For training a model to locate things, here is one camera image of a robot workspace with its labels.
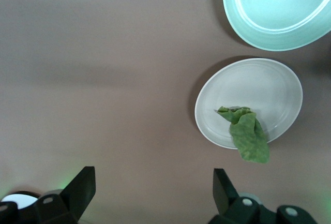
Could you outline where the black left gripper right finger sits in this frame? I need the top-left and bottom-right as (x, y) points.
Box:
(208, 168), (321, 224)

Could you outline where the pale green round plate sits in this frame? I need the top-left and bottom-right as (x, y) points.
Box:
(222, 0), (331, 52)

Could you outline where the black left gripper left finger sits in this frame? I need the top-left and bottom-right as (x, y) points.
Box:
(33, 166), (96, 224)

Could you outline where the green lettuce leaf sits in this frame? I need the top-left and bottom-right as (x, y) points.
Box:
(214, 106), (270, 165)

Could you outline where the beige round plate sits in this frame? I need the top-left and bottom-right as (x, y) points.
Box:
(194, 57), (304, 150)

